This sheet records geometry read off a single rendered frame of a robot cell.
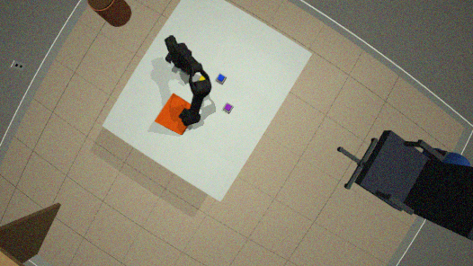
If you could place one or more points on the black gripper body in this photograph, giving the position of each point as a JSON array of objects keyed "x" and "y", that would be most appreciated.
[{"x": 181, "y": 66}]

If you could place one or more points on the blue button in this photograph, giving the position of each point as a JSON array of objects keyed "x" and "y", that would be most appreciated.
[{"x": 221, "y": 79}]

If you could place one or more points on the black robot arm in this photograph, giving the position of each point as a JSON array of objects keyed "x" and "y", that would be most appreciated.
[{"x": 180, "y": 53}]

